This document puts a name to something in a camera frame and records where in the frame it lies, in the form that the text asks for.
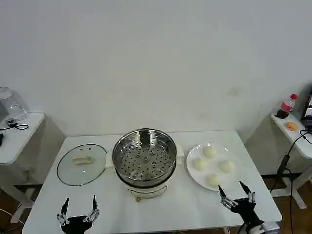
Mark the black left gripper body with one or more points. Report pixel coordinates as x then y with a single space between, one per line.
76 225

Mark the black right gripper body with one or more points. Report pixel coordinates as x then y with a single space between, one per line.
246 210

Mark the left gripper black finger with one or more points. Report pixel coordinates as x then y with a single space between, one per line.
93 212
64 214

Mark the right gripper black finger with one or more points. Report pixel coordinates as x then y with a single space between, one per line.
251 196
225 200

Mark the white steamed bun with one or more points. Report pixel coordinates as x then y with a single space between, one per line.
209 152
200 164
226 166
213 181

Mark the white round plate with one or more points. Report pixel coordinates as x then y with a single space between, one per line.
235 178

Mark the oval glass pot lid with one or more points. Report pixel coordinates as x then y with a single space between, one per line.
80 170

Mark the white desk with legs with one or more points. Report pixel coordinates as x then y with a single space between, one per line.
292 139

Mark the perforated steel steamer basket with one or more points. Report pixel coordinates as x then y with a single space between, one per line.
145 156

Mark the orange snack packet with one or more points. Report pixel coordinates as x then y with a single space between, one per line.
292 126

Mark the white side table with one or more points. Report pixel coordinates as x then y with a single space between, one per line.
22 139

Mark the dark brown round object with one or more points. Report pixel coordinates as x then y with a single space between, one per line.
282 114

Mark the red-capped plastic bottle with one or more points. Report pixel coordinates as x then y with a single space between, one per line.
288 103

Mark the black laptop computer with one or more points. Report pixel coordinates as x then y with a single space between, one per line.
307 109

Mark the small black device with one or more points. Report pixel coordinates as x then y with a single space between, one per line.
10 121

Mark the clear plastic jug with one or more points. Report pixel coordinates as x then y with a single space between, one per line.
13 102

